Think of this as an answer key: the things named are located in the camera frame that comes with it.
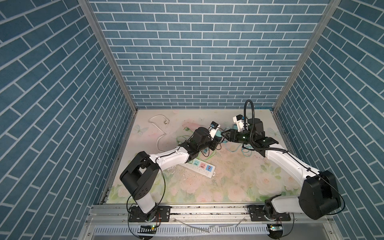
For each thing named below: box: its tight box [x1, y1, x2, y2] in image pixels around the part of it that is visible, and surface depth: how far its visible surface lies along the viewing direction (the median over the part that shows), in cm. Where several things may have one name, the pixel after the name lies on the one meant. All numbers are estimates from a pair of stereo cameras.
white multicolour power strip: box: [179, 158, 216, 179], surface depth 88 cm
